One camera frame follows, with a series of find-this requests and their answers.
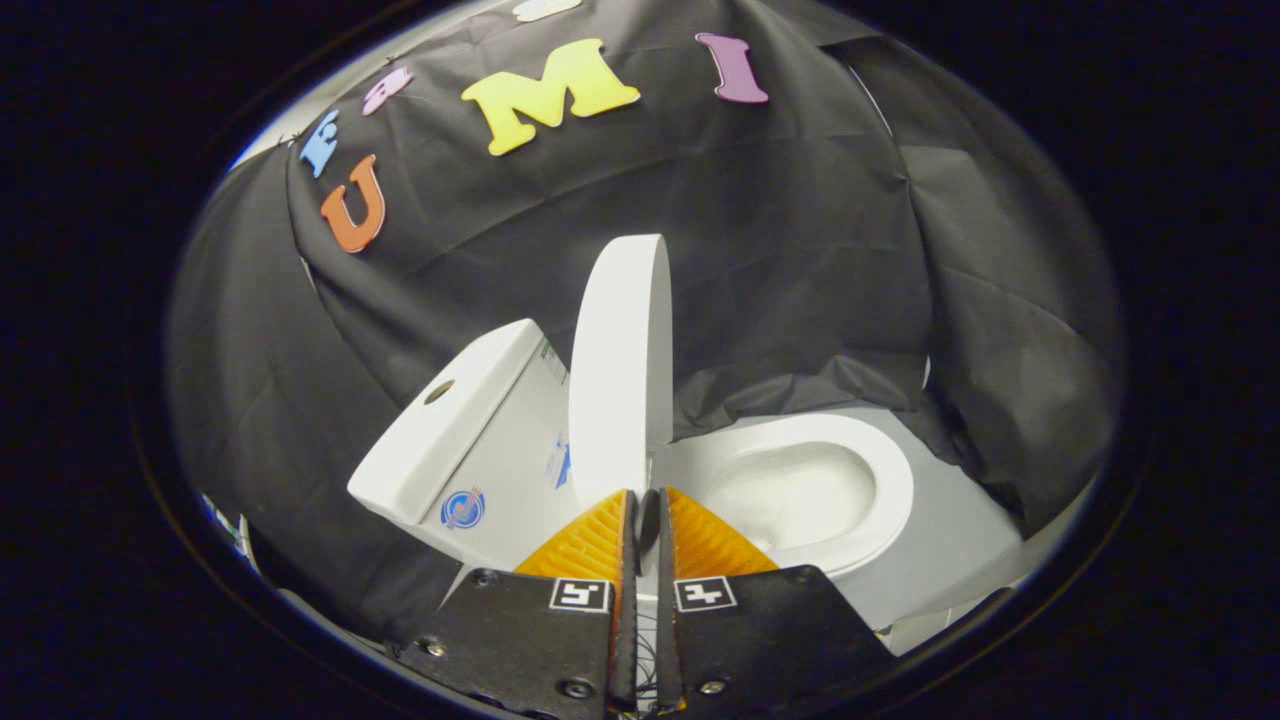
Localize white toilet tank cover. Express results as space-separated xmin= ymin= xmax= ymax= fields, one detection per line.
xmin=347 ymin=318 xmax=546 ymax=526

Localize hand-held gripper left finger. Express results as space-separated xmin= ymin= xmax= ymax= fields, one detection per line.
xmin=388 ymin=488 xmax=641 ymax=716

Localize black backdrop cloth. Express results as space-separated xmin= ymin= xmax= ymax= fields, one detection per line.
xmin=168 ymin=0 xmax=1129 ymax=641

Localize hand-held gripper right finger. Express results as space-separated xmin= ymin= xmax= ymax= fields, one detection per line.
xmin=655 ymin=487 xmax=896 ymax=713

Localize white toilet seat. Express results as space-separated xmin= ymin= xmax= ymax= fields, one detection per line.
xmin=655 ymin=413 xmax=915 ymax=579

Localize white ceramic toilet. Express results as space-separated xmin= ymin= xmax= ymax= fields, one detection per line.
xmin=347 ymin=318 xmax=915 ymax=631

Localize white toilet lid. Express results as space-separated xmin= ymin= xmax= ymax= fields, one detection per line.
xmin=568 ymin=234 xmax=675 ymax=546

